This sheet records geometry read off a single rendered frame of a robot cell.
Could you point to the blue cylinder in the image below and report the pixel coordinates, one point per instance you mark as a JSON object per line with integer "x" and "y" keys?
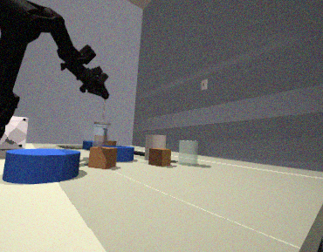
{"x": 87, "y": 145}
{"x": 124, "y": 153}
{"x": 36, "y": 166}

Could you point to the brown block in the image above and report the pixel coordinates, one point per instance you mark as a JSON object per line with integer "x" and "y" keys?
{"x": 112, "y": 143}
{"x": 102, "y": 157}
{"x": 159, "y": 157}

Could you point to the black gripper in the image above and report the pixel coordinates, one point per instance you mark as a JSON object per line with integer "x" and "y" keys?
{"x": 95, "y": 85}

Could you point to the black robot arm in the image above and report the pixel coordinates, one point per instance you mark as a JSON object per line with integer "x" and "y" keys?
{"x": 21, "y": 22}

